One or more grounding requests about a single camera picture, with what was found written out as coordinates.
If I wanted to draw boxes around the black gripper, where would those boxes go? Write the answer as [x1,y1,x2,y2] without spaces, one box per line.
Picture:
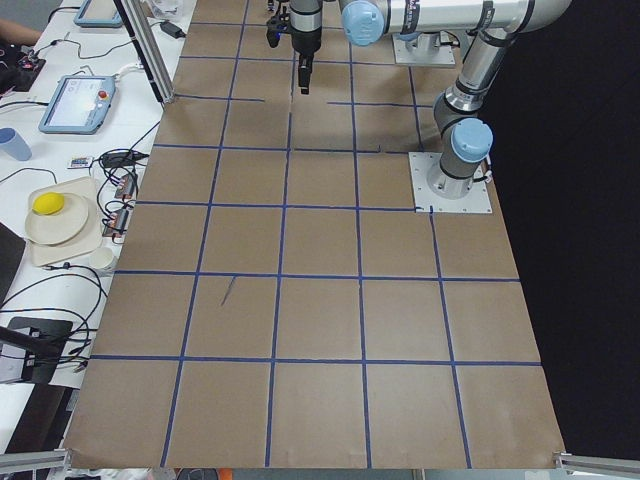
[292,28,321,95]

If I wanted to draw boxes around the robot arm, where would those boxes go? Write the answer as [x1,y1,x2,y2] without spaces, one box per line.
[339,1,570,199]
[394,31,460,51]

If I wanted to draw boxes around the black power adapter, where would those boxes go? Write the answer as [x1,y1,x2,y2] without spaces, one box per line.
[159,20,186,39]

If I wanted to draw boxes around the white paper cup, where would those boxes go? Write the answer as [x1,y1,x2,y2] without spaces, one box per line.
[89,247,118,275]

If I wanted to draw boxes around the beige tray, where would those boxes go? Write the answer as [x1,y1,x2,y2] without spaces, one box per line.
[25,176,102,267]

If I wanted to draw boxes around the yellow lemon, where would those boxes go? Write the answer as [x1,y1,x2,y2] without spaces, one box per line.
[32,192,65,216]

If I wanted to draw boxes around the round beige plate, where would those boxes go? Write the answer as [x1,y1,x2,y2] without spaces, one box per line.
[25,194,89,245]

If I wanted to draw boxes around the blue plastic cup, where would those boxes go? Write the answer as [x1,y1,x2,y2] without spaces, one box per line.
[0,127,32,161]

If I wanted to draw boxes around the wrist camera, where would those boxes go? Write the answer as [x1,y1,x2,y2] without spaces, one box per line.
[266,12,290,48]

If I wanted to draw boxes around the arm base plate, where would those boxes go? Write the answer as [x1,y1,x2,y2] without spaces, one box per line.
[392,34,456,69]
[409,152,492,214]

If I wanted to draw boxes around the aluminium frame post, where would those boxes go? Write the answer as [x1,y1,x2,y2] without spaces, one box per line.
[113,0,174,104]

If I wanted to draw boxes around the teach pendant near post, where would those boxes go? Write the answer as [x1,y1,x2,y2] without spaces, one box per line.
[38,75,116,135]

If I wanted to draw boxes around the black tripod base plate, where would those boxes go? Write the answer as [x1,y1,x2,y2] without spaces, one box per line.
[1,316,73,384]

